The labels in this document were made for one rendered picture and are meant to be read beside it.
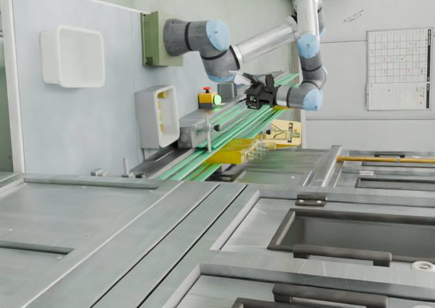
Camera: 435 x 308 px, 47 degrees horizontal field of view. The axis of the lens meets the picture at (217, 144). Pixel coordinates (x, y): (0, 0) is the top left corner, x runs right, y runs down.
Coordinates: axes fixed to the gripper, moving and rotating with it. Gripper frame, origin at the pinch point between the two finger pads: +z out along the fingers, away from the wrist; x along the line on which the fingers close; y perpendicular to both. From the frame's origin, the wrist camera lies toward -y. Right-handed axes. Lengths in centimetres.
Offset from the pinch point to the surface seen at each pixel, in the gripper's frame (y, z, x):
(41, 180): 82, 9, -27
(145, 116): 22.6, 26.8, 1.2
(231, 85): -54, 37, 42
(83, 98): 46, 27, -24
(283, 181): -2, -13, 49
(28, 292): 116, -35, -49
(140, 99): 20.1, 29.1, -4.6
